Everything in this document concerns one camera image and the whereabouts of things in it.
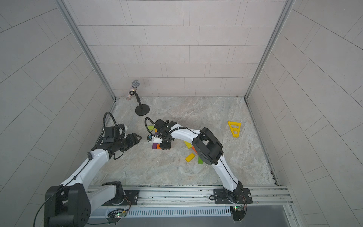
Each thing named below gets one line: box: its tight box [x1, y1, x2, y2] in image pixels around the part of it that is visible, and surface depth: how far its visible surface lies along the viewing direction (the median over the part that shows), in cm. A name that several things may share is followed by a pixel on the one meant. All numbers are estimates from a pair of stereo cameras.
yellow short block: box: [185, 152, 196, 163], surface depth 86 cm
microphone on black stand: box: [126, 79, 150, 116], surface depth 108 cm
